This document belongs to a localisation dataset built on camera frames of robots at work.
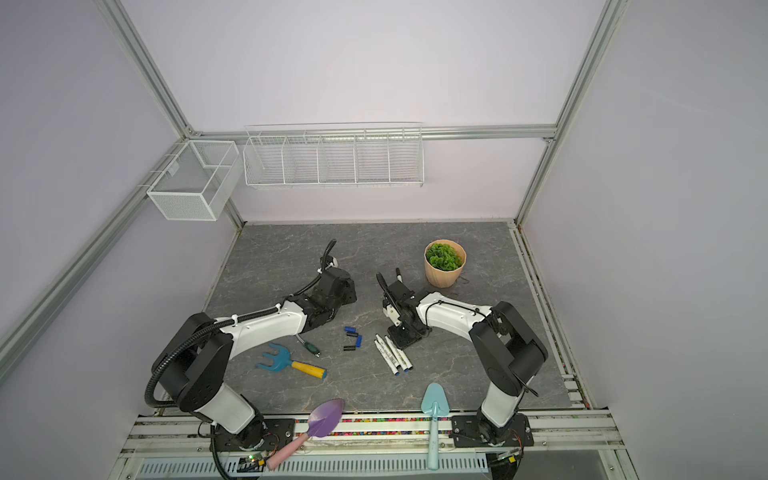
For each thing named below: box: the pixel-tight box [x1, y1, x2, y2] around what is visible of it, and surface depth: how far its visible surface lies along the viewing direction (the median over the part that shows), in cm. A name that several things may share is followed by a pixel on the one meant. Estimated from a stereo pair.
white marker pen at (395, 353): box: [384, 335, 408, 372], surface depth 87 cm
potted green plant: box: [424, 239, 467, 289], surface depth 98 cm
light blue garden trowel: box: [421, 382, 450, 471], surface depth 77 cm
